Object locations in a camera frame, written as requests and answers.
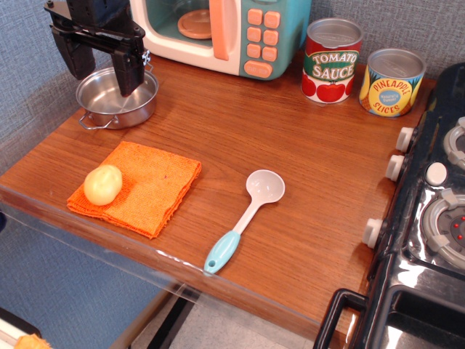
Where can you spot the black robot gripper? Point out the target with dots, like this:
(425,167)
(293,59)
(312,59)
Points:
(80,26)

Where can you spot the yellow toy potato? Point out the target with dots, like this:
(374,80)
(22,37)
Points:
(103,184)

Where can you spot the small steel pot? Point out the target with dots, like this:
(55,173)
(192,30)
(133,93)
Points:
(105,108)

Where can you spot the orange folded towel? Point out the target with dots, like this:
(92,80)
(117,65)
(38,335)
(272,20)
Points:
(154,183)

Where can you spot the teal toy microwave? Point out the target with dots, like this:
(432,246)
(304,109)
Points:
(253,39)

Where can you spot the tomato sauce can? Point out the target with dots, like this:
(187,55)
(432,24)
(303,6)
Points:
(330,58)

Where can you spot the pineapple slices can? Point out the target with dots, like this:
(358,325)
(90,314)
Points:
(391,82)

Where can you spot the orange object bottom corner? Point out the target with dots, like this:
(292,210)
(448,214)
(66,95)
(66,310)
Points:
(31,341)

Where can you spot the white stove knob middle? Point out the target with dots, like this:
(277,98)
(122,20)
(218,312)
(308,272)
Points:
(394,167)

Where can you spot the white stove knob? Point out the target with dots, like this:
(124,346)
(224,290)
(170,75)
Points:
(394,167)
(404,139)
(371,232)

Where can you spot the white stove knob rear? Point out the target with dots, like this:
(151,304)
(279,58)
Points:
(404,139)

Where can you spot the white stove knob front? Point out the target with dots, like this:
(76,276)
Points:
(371,232)

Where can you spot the black toy stove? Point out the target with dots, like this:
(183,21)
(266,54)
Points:
(415,295)

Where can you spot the white ladle teal handle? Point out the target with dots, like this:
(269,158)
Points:
(264,187)

